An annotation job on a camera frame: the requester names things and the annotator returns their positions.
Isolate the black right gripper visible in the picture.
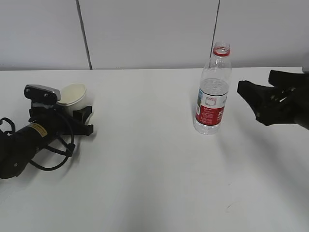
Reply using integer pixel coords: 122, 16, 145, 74
237, 70, 309, 129

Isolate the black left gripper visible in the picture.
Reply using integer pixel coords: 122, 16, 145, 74
29, 105, 94, 136

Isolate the white paper cup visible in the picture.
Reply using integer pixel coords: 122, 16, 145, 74
57, 83, 87, 116

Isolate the clear water bottle red label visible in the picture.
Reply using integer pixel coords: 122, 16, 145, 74
194, 42, 232, 135

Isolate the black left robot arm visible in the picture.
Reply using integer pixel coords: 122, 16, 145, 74
0, 106, 94, 179

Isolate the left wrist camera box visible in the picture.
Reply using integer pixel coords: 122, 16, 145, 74
24, 85, 61, 105

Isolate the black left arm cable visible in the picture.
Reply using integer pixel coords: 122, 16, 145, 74
0, 110, 76, 171

